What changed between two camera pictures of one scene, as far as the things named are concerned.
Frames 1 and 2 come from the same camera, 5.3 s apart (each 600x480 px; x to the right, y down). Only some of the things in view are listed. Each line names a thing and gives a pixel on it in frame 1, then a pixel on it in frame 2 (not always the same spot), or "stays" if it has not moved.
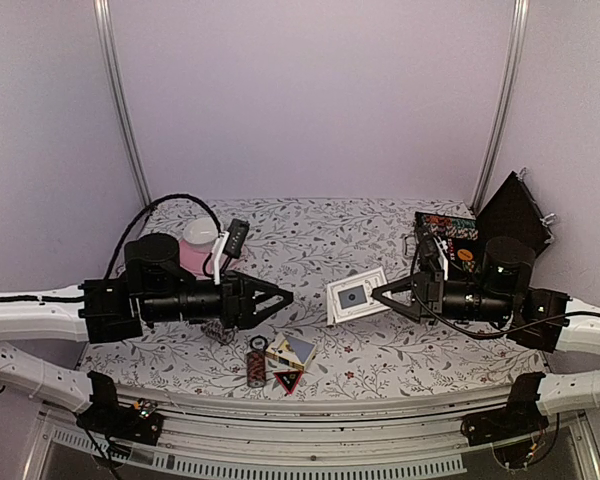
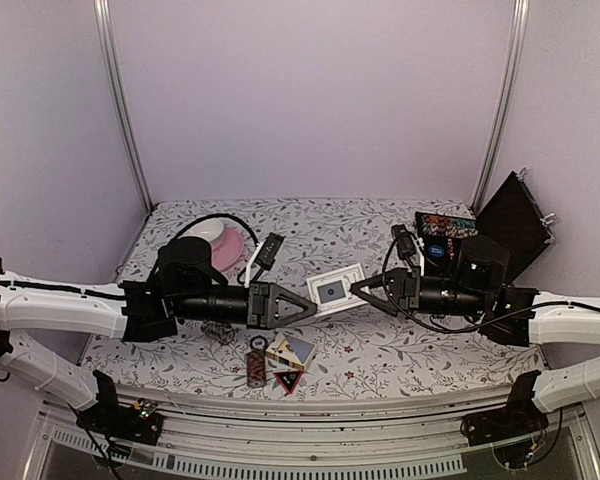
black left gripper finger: (288, 298) to (306, 312)
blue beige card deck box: (291, 352) stays
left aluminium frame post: (103, 15) stays
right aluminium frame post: (506, 101) stays
